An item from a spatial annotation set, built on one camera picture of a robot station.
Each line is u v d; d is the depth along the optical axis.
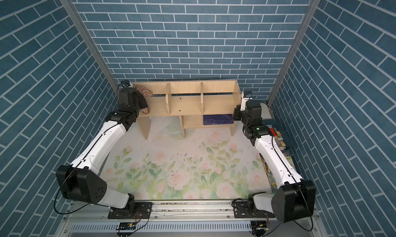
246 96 0.67
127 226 0.72
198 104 0.86
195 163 0.90
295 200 0.40
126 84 0.66
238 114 0.71
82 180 0.41
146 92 0.82
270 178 0.84
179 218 0.72
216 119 0.91
